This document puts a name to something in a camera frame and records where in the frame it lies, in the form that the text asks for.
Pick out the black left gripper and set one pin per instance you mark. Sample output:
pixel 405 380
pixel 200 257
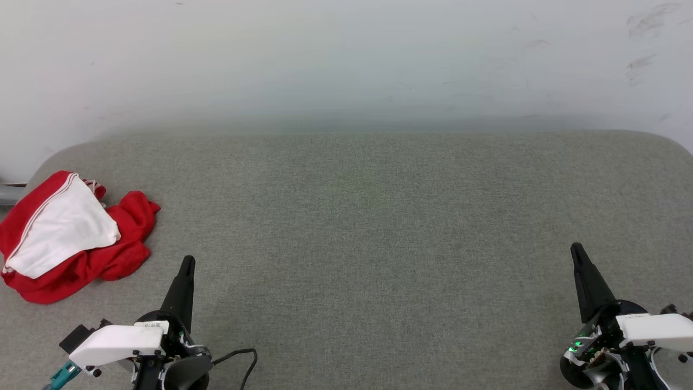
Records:
pixel 176 341

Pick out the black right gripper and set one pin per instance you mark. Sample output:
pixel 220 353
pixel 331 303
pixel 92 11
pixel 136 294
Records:
pixel 603 338

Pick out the red and white garment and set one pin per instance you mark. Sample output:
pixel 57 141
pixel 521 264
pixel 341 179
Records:
pixel 65 233

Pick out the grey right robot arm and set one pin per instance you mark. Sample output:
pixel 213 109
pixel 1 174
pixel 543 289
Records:
pixel 606 374

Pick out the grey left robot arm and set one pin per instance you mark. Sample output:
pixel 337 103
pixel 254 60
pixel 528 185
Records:
pixel 189 374

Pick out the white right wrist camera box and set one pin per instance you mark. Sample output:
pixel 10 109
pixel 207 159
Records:
pixel 658 329

